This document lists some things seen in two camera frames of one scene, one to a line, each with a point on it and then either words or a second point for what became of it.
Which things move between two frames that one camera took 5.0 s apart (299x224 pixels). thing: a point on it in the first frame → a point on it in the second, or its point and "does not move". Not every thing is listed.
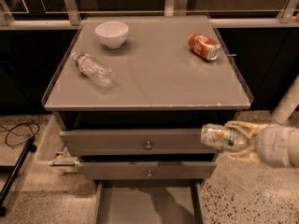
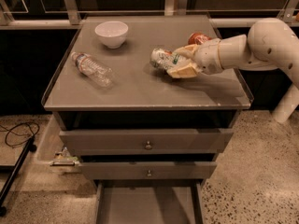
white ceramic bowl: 113,34 does not move
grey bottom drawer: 149,202 does not move
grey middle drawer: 147,170 does not move
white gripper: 273,145 → 207,57
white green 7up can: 222,136 → 166,60
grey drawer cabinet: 133,93 does not move
